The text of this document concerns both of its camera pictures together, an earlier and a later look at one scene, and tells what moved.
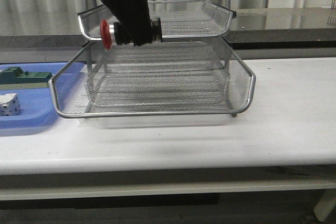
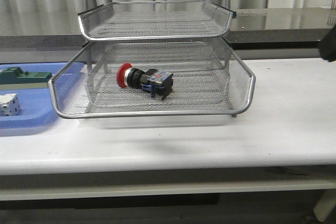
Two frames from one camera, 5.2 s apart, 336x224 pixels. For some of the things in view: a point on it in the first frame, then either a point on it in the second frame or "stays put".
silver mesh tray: (179, 19) stays put
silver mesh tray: (200, 79) stays put
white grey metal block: (9, 105) stays put
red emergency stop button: (112, 34) -> (158, 83)
